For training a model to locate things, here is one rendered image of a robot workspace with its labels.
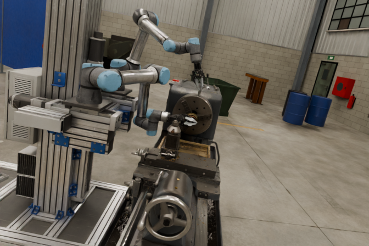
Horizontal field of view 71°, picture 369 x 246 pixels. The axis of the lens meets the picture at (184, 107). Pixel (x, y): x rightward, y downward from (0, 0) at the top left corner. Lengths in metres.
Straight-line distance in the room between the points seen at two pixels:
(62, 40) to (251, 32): 11.18
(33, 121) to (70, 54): 0.48
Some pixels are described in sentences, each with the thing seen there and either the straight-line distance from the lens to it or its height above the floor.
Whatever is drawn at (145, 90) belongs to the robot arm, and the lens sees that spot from 1.88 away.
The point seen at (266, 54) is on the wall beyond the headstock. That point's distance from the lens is 12.79.
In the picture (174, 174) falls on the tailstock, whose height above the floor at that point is 1.15.
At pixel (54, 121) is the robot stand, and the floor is 1.06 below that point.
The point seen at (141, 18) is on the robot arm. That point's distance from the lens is 1.93.
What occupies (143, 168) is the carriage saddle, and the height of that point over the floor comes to 0.91.
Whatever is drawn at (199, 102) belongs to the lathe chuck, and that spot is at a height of 1.20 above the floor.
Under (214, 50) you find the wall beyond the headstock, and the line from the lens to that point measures 12.10.
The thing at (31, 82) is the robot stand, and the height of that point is 1.18.
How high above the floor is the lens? 1.59
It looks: 13 degrees down
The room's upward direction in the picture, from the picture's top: 11 degrees clockwise
